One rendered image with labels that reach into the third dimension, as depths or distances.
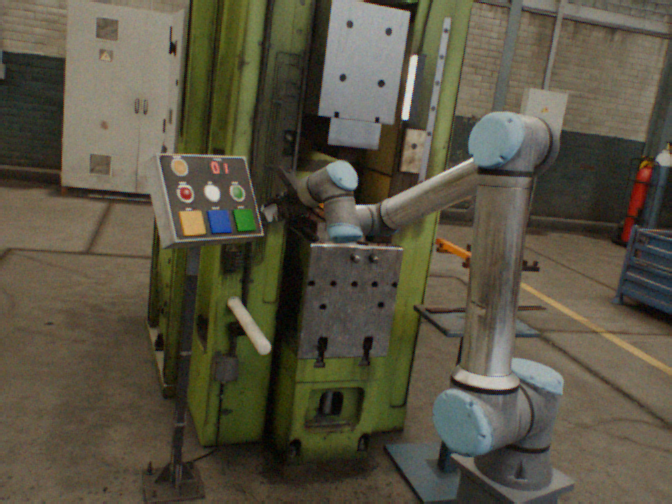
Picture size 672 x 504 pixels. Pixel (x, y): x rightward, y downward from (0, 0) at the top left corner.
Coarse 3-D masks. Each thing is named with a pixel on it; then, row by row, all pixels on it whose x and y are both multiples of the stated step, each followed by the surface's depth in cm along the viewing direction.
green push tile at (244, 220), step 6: (234, 210) 206; (240, 210) 208; (246, 210) 210; (234, 216) 206; (240, 216) 208; (246, 216) 209; (252, 216) 211; (240, 222) 207; (246, 222) 209; (252, 222) 210; (240, 228) 206; (246, 228) 208; (252, 228) 210
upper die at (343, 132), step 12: (312, 120) 245; (324, 120) 233; (336, 120) 228; (348, 120) 230; (300, 132) 257; (312, 132) 244; (324, 132) 233; (336, 132) 230; (348, 132) 231; (360, 132) 233; (372, 132) 235; (336, 144) 231; (348, 144) 232; (360, 144) 234; (372, 144) 236
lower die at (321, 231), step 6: (318, 210) 257; (306, 216) 247; (312, 216) 248; (318, 216) 248; (324, 216) 246; (306, 222) 247; (312, 222) 241; (318, 222) 238; (324, 222) 239; (312, 228) 241; (318, 228) 237; (324, 228) 238; (318, 234) 237; (324, 234) 238; (324, 240) 239; (330, 240) 240
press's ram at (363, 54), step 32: (320, 0) 227; (352, 0) 219; (320, 32) 226; (352, 32) 222; (384, 32) 226; (320, 64) 225; (352, 64) 225; (384, 64) 230; (320, 96) 224; (352, 96) 228; (384, 96) 233
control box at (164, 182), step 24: (168, 168) 194; (192, 168) 200; (216, 168) 207; (240, 168) 214; (168, 192) 192; (192, 192) 197; (168, 216) 190; (168, 240) 191; (192, 240) 193; (216, 240) 201; (240, 240) 211
